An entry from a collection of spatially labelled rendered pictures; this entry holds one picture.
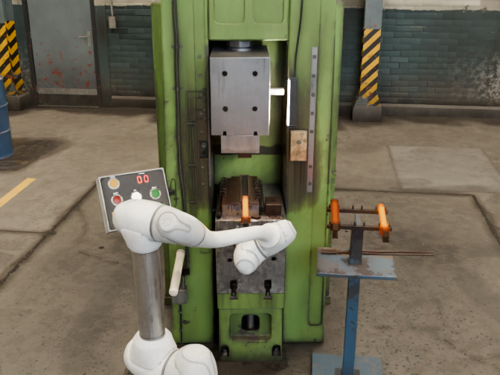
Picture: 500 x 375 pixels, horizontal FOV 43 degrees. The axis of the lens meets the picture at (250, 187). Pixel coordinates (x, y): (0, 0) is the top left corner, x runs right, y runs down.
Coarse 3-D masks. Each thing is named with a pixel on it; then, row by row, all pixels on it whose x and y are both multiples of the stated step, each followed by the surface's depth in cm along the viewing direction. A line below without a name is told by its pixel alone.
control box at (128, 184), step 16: (112, 176) 320; (128, 176) 323; (144, 176) 326; (160, 176) 330; (112, 192) 319; (128, 192) 322; (144, 192) 325; (160, 192) 328; (112, 208) 317; (112, 224) 316
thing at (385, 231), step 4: (380, 204) 333; (380, 208) 328; (384, 208) 328; (380, 212) 323; (384, 212) 323; (380, 216) 319; (384, 216) 319; (380, 220) 314; (384, 220) 313; (384, 224) 309; (380, 228) 304; (384, 228) 303; (388, 228) 303; (380, 232) 305; (384, 232) 300; (388, 232) 304; (384, 236) 296; (388, 236) 296; (384, 240) 297; (388, 240) 297
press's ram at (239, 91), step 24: (216, 48) 341; (264, 48) 341; (216, 72) 317; (240, 72) 317; (264, 72) 317; (216, 96) 321; (240, 96) 321; (264, 96) 321; (216, 120) 325; (240, 120) 326; (264, 120) 326
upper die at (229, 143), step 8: (224, 136) 329; (232, 136) 329; (240, 136) 329; (248, 136) 329; (256, 136) 329; (224, 144) 330; (232, 144) 330; (240, 144) 330; (248, 144) 330; (256, 144) 330; (224, 152) 332; (232, 152) 332; (240, 152) 332; (248, 152) 332; (256, 152) 332
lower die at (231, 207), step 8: (232, 176) 380; (240, 176) 378; (248, 176) 378; (256, 176) 380; (224, 184) 371; (232, 184) 369; (240, 184) 366; (248, 184) 366; (256, 184) 368; (224, 192) 359; (232, 192) 356; (240, 192) 354; (248, 192) 354; (256, 192) 356; (224, 200) 348; (232, 200) 345; (240, 200) 342; (256, 200) 345; (224, 208) 343; (232, 208) 343; (240, 208) 343; (256, 208) 343
